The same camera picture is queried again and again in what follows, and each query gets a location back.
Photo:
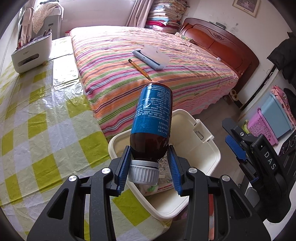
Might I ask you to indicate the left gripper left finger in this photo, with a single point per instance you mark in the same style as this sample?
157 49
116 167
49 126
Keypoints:
63 216

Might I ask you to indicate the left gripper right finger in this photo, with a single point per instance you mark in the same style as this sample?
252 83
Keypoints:
216 205

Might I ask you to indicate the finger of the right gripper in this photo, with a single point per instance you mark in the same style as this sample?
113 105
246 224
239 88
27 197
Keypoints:
233 130
236 148

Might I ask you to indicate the white paper carton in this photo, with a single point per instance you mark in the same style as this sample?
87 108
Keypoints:
165 181

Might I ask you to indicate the brown bottle blue label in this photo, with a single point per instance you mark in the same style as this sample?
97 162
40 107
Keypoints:
150 134

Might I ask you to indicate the cream plastic trash bin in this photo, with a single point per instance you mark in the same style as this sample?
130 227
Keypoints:
192 141

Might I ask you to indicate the pink plastic basket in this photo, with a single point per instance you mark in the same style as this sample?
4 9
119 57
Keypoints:
258 125

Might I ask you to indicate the blue storage box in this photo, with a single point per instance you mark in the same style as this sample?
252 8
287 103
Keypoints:
276 116

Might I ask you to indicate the striped bed sheet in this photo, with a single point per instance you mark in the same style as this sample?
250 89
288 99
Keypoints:
196 78

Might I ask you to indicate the red wooden headboard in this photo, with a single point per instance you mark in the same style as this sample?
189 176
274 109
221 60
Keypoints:
224 45

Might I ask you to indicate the yellow checkered tablecloth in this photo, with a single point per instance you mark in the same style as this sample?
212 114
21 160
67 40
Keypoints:
48 133

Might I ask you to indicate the yellow pencil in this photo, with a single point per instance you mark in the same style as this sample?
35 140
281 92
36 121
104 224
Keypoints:
139 69

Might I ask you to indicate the stack of folded quilts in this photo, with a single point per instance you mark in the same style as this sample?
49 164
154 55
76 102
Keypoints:
165 16

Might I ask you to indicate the pink right curtain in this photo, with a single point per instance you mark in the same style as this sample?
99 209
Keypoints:
139 13

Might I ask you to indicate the white desk organizer box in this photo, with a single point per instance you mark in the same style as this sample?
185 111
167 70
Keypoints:
33 54

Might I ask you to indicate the grey cabinet with clothes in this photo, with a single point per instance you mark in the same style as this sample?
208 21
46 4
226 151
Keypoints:
39 17

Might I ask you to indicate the framed wall picture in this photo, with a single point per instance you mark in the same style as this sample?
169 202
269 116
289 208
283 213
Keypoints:
248 6

